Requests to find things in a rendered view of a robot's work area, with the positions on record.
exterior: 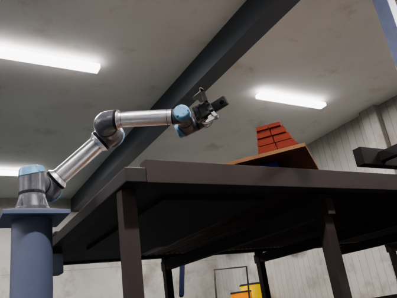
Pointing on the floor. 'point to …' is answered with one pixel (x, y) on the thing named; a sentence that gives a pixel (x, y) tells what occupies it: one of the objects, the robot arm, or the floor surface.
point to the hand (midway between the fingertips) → (210, 101)
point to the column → (32, 250)
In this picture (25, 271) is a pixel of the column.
